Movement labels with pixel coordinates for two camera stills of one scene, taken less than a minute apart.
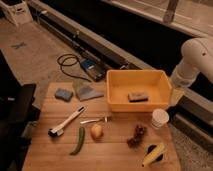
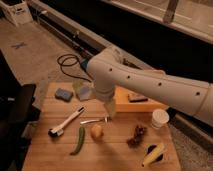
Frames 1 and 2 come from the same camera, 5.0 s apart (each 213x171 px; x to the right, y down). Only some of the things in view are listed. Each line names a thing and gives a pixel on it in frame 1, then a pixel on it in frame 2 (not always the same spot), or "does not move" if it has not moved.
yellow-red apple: [96, 132] does not move
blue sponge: [63, 94] does not move
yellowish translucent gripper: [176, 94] to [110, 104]
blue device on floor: [88, 64] does not move
